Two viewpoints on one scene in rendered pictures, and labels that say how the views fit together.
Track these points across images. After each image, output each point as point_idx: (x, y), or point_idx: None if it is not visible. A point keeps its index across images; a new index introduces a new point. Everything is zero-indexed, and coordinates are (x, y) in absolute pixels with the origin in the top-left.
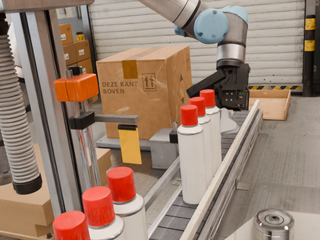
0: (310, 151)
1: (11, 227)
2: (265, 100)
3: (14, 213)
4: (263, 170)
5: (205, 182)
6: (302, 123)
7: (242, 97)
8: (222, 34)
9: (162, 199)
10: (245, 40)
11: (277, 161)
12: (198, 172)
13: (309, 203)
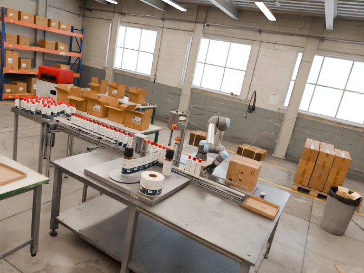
0: (211, 198)
1: None
2: (270, 213)
3: None
4: (202, 189)
5: (186, 169)
6: (236, 207)
7: (206, 168)
8: (203, 149)
9: None
10: (218, 158)
11: (207, 192)
12: (185, 166)
13: (179, 180)
